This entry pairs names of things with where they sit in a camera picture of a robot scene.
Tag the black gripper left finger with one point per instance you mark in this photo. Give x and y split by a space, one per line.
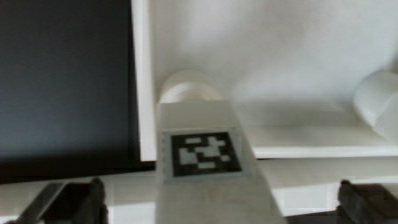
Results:
67 204

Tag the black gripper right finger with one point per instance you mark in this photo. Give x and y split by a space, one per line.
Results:
367 204

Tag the white square tabletop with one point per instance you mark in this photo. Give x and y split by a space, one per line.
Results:
284 51

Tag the white L-shaped obstacle fence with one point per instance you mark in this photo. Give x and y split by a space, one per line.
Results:
302 178

